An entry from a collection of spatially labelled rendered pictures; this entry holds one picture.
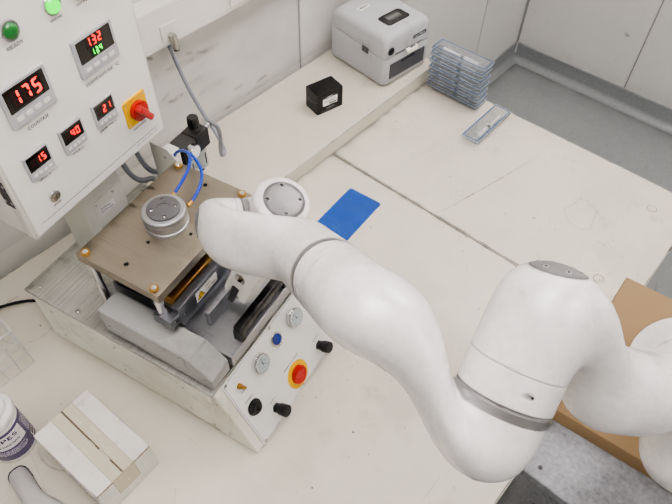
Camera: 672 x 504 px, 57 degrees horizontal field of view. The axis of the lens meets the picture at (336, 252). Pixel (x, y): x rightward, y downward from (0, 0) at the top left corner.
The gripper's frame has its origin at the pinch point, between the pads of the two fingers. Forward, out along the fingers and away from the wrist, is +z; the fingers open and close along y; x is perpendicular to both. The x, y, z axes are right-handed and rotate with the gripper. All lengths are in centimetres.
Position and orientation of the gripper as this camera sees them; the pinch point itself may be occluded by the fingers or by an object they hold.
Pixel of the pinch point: (242, 289)
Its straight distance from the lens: 116.1
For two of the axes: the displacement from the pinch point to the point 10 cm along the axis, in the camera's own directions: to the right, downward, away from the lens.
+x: -8.1, -5.8, 0.2
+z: -3.1, 4.5, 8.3
